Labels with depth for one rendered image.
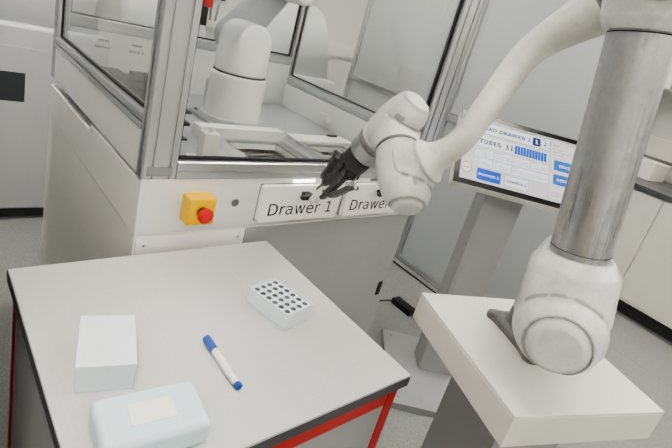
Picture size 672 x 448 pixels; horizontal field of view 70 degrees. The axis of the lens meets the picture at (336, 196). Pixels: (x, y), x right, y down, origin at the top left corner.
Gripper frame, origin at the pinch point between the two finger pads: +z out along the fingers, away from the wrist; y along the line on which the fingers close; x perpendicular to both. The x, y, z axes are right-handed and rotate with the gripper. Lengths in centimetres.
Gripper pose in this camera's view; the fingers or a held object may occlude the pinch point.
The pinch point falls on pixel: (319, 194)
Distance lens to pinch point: 135.1
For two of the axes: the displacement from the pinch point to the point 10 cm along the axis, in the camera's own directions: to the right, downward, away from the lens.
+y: -3.6, -8.6, 3.6
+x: -7.5, 0.3, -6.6
